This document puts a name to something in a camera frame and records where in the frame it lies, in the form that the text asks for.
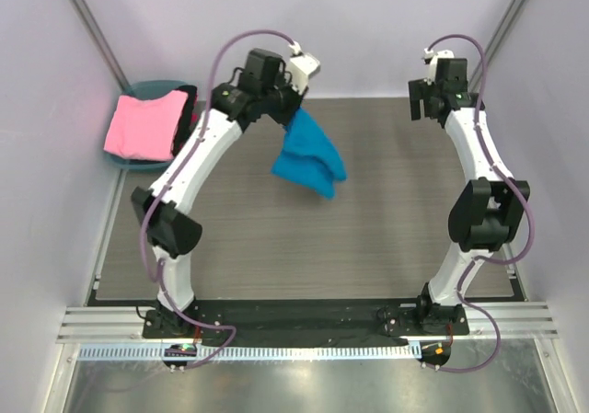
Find blue t shirt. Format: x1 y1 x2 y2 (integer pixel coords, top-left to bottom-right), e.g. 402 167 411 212
271 108 347 200

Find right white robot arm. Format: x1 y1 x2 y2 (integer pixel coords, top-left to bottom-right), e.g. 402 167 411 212
408 50 530 335

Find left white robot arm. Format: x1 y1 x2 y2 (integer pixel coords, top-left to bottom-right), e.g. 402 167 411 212
131 47 320 338

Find black and red folded clothes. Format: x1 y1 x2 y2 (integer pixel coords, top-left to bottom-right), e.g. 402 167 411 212
171 85 198 156

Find teal plastic basin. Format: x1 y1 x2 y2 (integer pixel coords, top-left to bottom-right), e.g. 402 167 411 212
103 80 198 171

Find pink folded t shirt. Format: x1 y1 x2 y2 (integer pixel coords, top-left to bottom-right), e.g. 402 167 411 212
103 90 187 162

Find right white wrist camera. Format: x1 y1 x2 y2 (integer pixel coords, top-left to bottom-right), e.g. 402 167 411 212
422 49 455 85

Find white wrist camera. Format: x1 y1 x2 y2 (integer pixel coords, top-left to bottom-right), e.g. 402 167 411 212
285 41 320 95
422 49 455 85

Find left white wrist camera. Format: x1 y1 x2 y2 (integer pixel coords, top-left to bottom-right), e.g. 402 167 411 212
285 41 320 95

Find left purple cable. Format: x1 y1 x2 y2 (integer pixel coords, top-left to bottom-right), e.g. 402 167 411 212
140 29 300 371

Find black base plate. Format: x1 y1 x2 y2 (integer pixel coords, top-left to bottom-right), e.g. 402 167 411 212
142 297 469 349

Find aluminium frame rail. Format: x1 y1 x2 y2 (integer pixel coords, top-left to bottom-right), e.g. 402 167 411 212
56 302 560 344

